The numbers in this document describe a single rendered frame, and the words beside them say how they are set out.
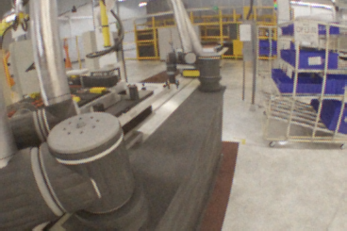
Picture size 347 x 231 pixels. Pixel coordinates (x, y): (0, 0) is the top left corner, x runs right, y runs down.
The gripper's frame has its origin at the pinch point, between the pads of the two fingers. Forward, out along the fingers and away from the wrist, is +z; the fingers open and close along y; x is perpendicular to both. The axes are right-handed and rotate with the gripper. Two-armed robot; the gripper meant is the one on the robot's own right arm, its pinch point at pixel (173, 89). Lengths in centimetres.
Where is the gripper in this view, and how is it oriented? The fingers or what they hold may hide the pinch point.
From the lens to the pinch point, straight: 198.5
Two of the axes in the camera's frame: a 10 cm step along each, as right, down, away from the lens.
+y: 9.2, 0.6, -3.8
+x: 3.8, -3.4, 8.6
